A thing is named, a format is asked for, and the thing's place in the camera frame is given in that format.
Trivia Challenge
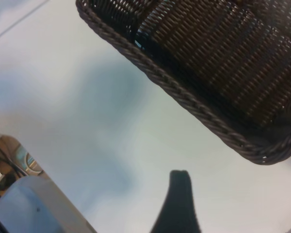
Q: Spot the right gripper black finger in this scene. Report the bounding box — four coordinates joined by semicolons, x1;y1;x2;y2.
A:
149;169;202;233

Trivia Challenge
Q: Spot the pale grey housing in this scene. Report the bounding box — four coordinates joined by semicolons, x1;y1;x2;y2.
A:
0;176;97;233

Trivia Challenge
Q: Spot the dark brown wicker basket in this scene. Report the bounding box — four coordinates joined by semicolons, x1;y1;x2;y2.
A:
75;0;291;166

